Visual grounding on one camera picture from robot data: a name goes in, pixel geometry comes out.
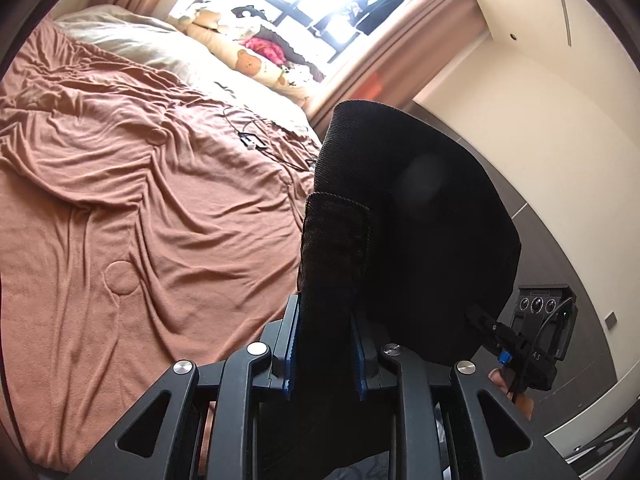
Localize beige plush toy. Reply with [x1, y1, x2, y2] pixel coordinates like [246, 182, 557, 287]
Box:
[170, 2, 222, 31]

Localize brown blanket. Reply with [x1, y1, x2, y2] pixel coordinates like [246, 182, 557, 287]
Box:
[0, 15, 323, 471]

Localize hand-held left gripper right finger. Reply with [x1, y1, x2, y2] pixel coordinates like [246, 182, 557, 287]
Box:
[350, 310, 566, 480]

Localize pink cloth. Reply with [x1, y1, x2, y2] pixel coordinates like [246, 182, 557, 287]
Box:
[242, 35, 283, 63]

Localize black cables on bed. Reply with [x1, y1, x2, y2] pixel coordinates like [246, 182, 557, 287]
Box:
[215, 80, 321, 171]

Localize person's right hand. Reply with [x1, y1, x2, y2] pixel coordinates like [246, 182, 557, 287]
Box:
[487, 367, 534, 419]

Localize dark hanging clothes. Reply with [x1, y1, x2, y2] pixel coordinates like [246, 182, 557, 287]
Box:
[312, 0, 411, 36]

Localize cream bear print pillow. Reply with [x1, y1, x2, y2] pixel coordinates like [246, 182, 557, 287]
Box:
[185, 10, 326, 106]

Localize black pants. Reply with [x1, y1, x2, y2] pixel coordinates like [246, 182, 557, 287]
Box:
[260, 100, 523, 480]

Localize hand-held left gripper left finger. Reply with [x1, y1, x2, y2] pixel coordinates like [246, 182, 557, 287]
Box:
[72, 294, 306, 480]

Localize pink curtain with orange patch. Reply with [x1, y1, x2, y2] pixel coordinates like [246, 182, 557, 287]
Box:
[302, 0, 488, 128]

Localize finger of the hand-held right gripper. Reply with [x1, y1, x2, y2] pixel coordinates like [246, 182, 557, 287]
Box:
[466, 306, 512, 364]

